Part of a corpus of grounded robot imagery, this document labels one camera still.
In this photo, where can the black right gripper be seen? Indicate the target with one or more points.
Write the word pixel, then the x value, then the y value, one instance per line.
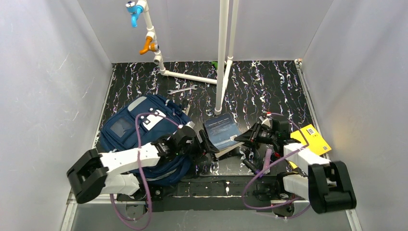
pixel 259 134

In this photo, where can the green tap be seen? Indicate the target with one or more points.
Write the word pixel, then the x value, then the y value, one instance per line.
pixel 214 64

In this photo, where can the silver wrench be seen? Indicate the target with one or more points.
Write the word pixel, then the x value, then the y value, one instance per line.
pixel 192 87

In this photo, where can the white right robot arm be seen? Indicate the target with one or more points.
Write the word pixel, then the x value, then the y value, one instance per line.
pixel 326 184

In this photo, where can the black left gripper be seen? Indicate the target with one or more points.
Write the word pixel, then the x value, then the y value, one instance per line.
pixel 201 145

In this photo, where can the orange tap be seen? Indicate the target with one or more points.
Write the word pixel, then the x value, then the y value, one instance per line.
pixel 149 46

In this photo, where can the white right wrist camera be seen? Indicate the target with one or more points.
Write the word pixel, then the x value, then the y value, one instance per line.
pixel 266 119

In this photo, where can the yellow book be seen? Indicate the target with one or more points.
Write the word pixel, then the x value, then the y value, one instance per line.
pixel 317 144

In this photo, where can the purple marker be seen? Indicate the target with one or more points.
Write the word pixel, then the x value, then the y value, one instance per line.
pixel 251 166

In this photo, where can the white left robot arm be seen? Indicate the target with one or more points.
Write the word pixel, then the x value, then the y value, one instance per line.
pixel 121 172

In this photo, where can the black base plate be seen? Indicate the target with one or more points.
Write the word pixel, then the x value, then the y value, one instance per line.
pixel 205 192

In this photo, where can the white PVC pipe frame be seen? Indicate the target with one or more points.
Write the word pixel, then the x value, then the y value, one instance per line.
pixel 226 39

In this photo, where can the blue Nineteen Eighty-Four book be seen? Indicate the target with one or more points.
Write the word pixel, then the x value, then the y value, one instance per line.
pixel 222 130

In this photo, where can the aluminium frame rail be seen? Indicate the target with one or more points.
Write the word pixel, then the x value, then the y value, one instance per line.
pixel 254 88

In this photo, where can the navy blue student backpack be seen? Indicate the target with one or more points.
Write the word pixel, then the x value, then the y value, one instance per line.
pixel 142 121

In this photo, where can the pink highlighter pen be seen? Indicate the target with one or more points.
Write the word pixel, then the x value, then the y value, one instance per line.
pixel 267 161

